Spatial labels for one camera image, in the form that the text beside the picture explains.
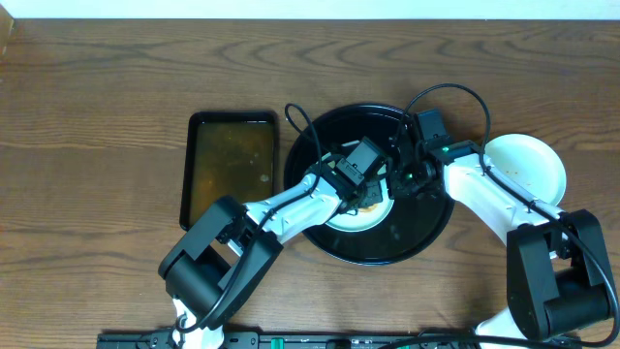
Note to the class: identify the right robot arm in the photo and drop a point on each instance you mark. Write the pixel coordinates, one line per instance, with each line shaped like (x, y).
(559, 278)

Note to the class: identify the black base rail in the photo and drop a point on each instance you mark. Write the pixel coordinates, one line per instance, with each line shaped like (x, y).
(315, 340)

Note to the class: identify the light green plate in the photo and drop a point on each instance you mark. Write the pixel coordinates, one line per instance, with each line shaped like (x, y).
(355, 221)
(532, 164)

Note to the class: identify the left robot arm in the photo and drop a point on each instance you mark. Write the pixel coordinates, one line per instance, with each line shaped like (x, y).
(219, 262)

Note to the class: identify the black rectangular water tray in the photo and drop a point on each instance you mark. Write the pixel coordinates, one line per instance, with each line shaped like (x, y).
(227, 153)

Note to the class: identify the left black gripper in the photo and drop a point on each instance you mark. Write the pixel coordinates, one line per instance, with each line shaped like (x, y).
(370, 195)

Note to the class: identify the green orange sponge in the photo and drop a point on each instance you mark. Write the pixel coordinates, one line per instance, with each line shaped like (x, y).
(368, 208)

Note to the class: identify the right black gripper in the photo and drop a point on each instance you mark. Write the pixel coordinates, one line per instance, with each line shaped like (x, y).
(397, 186)

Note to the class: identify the round black tray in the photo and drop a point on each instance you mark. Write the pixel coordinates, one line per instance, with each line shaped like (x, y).
(411, 225)

